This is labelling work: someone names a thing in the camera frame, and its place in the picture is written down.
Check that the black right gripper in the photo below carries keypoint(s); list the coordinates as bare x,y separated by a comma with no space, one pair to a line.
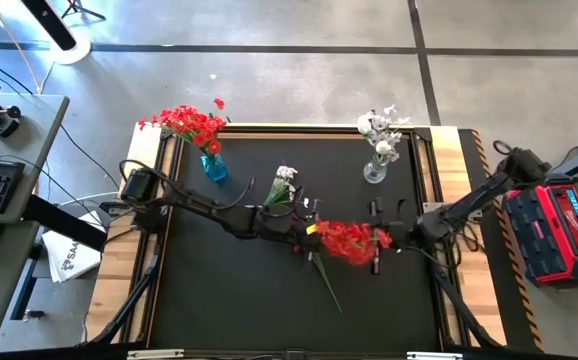
404,235

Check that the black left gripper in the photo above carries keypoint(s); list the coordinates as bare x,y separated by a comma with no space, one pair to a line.
279,227

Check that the small white flower bunch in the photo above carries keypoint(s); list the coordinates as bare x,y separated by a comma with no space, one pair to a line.
281,187

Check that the pale lilac flower bunch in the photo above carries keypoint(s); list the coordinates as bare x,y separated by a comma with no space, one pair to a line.
381,125

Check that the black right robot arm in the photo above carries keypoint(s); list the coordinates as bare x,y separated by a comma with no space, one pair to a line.
469,200

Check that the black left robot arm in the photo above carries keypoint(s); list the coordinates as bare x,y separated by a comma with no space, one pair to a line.
204,207

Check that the clear glass vase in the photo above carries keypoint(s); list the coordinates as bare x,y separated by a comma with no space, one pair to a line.
375,172

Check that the blue glass vase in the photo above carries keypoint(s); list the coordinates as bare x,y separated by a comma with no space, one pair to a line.
214,169

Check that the silver mounting plate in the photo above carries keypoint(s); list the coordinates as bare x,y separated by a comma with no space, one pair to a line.
430,207

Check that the black table mat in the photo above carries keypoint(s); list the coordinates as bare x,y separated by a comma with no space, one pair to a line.
219,310

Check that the hazard striped floor mat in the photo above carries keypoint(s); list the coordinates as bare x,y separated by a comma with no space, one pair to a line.
499,310

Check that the red and black power station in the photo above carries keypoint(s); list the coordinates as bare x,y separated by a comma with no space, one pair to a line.
559,235

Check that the white paper sheet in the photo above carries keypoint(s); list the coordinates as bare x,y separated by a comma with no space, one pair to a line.
69,255

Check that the black desk beam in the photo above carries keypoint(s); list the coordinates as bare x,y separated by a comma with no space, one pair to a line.
64,222

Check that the white floor stand base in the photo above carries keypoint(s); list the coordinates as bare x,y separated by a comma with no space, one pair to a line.
76,54

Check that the small black floor object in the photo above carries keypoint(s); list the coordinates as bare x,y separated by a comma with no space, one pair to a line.
34,315

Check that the black tripod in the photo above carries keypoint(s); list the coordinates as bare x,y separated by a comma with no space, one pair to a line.
75,6

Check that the black aluminium table frame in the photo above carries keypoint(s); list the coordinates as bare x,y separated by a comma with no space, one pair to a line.
294,129

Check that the silver edge bracket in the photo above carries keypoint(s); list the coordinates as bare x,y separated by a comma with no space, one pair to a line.
434,356
154,354

